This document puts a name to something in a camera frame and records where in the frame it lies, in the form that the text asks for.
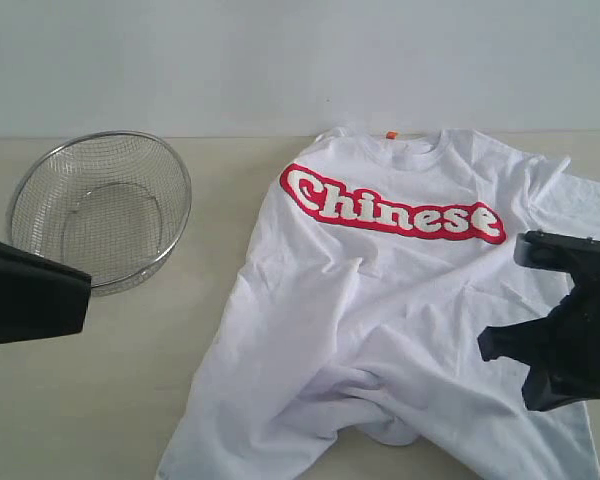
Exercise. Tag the round metal mesh basket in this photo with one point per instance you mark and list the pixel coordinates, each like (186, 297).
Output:
(112, 204)

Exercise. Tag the white t-shirt red lettering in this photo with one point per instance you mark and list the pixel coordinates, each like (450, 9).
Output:
(372, 268)

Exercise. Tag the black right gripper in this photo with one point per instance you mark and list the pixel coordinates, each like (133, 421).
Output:
(560, 373)

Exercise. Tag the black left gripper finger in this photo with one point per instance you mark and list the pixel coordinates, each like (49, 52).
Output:
(40, 298)

